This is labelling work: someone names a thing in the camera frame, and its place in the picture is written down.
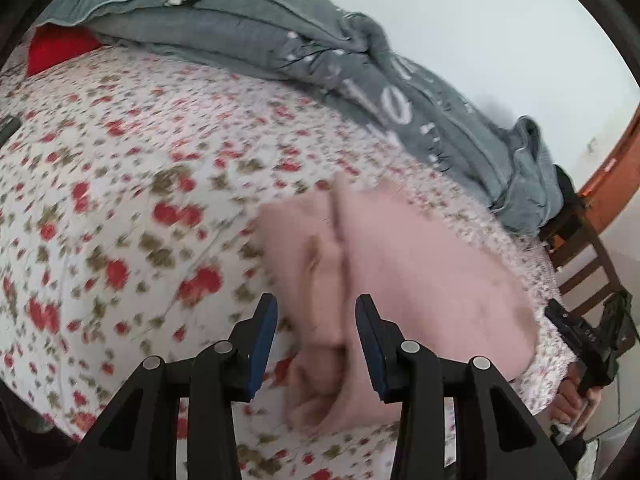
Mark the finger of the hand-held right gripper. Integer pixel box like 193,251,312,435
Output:
544,299,577,342

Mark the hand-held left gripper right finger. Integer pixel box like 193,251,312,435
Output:
354,294,576,480

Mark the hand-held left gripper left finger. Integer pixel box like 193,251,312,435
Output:
74,292,279,480

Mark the pink knitted sweater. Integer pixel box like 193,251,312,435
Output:
257,172,542,433

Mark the person's right hand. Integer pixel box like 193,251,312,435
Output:
547,364,607,435

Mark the black cloth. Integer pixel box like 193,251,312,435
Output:
540,165,587,242

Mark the orange wooden door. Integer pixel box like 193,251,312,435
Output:
577,105,640,239

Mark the grey printed blanket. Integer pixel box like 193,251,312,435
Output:
39,0,566,236

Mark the black smartphone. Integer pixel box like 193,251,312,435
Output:
0,116,22,144

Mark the red pillow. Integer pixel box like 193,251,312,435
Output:
26,25,103,77

